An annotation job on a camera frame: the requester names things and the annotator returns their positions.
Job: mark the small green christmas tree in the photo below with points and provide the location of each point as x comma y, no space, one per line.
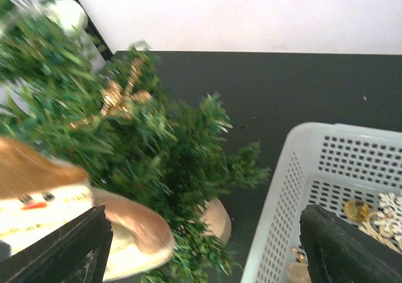
168,155

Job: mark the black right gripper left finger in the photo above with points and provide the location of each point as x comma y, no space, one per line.
76,252

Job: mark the black left rear frame post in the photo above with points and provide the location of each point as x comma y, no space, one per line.
100,43

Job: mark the white snowflake ornament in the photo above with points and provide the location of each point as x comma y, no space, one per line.
384,224

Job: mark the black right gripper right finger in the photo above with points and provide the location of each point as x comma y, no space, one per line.
339,252

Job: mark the wooden santa ornament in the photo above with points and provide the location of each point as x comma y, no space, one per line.
39,195

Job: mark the white perforated plastic basket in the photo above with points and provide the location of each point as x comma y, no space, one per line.
323,164

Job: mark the burlap bow ornament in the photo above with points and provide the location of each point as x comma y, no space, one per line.
298,270

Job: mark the round wooden tree base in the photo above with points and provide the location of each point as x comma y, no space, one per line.
217,220

